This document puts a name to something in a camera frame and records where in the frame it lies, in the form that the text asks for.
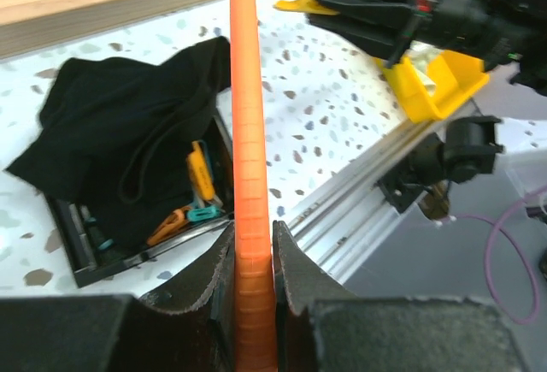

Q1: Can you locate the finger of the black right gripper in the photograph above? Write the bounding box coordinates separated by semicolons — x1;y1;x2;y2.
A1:
307;0;422;62

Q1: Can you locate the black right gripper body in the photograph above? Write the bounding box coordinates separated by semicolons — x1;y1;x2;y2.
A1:
415;0;546;90

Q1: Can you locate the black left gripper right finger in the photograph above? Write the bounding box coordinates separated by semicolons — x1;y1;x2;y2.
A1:
273;221;530;371

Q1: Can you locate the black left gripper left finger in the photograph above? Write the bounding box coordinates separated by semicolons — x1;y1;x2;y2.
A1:
1;224;234;371

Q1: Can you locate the orange hanger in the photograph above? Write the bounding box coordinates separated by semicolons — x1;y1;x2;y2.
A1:
230;0;278;371

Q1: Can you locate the yellow clothespin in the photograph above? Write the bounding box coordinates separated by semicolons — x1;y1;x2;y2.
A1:
274;0;338;15

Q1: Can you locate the black underwear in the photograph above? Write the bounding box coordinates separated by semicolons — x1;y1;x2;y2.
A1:
4;36;234;257

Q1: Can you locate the pale green underwear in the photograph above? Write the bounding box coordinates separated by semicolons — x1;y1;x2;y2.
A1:
407;41;442;96

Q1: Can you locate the orange clothespin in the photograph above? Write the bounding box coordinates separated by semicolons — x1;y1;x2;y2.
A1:
146;205;192;246

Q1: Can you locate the teal clothespin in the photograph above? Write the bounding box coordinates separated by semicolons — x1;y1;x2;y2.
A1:
185;205;223;222

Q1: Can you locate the yellow plastic bin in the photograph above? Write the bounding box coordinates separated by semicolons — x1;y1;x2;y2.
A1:
320;0;491;124

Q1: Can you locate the black clip box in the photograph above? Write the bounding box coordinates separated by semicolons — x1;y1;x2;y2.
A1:
45;114;234;288

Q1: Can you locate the aluminium table rail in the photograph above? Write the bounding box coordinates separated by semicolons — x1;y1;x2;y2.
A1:
285;97;484;283

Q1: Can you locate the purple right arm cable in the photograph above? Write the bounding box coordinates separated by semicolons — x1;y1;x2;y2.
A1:
452;187;547;326

